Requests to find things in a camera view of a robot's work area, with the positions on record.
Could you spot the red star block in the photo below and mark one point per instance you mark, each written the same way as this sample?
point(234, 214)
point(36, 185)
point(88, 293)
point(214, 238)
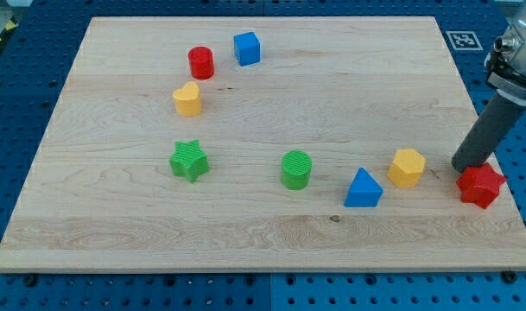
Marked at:
point(480, 185)

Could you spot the wooden board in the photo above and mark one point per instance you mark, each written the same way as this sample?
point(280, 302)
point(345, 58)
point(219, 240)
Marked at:
point(101, 197)

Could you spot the red cylinder block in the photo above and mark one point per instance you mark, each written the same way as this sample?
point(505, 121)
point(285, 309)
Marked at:
point(201, 62)

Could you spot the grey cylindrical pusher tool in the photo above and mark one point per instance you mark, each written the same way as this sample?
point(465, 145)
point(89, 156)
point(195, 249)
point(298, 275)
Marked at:
point(492, 125)

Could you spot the white fiducial marker tag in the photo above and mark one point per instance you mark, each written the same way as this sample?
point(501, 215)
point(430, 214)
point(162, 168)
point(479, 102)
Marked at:
point(462, 40)

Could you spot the blue triangle block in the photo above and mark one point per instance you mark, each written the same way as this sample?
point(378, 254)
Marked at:
point(364, 191)

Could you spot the green star block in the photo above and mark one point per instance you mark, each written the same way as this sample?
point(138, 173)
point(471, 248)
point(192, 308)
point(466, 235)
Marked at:
point(189, 160)

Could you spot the yellow hexagon block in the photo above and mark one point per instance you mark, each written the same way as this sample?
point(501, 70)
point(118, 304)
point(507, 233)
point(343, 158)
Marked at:
point(406, 168)

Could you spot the blue cube block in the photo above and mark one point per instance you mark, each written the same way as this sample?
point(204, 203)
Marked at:
point(247, 49)

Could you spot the yellow heart block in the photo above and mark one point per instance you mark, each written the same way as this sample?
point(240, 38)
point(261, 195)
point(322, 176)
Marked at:
point(187, 100)

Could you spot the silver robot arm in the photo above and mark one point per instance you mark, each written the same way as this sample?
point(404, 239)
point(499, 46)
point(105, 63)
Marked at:
point(506, 65)

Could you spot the green cylinder block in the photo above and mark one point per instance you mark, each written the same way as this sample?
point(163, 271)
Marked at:
point(296, 169)

